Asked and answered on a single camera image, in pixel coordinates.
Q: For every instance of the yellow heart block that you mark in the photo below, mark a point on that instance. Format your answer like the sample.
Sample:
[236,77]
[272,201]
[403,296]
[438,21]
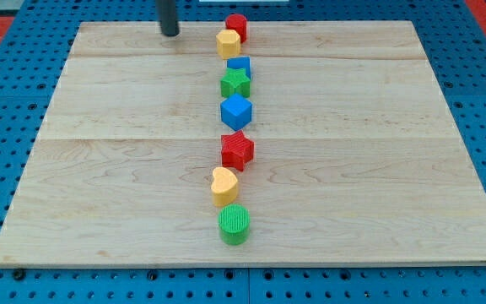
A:
[224,187]

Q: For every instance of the green star block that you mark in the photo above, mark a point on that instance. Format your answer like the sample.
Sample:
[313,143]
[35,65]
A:
[235,81]

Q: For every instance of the yellow hexagon block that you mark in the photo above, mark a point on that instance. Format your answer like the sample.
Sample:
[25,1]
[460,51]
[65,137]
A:
[228,44]

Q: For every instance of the blue block behind star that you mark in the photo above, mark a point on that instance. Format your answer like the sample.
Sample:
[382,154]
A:
[241,63]

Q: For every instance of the light wooden board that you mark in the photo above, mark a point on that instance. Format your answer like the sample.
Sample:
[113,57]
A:
[358,161]

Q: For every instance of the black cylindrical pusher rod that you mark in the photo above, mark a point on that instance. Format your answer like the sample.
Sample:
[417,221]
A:
[168,17]

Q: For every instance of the red cylinder block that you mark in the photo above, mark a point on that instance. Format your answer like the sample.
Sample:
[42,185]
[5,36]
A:
[237,22]

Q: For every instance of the green cylinder block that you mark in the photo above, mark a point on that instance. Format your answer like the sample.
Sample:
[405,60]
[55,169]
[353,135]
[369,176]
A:
[234,224]

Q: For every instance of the red star block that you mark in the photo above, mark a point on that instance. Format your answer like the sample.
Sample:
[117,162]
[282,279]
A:
[236,150]

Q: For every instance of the blue cube block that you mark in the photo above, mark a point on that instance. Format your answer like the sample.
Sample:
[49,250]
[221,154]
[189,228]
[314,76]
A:
[236,112]

